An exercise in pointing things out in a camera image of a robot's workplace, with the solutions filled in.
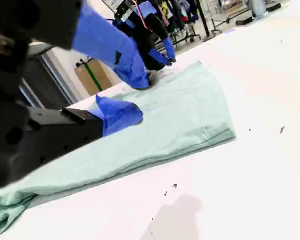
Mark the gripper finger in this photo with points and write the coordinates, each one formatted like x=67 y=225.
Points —
x=170 y=48
x=115 y=117
x=102 y=37
x=158 y=57

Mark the pale green T-shirt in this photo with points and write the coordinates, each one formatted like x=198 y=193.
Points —
x=177 y=112

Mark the clothes rack with garments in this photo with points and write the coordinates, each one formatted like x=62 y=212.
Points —
x=182 y=15

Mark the black pole stand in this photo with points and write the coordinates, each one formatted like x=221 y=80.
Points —
x=205 y=17

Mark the dark grey cabinet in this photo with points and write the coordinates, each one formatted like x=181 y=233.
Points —
x=45 y=77

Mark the grey cylinder bin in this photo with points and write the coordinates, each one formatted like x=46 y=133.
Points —
x=258 y=7

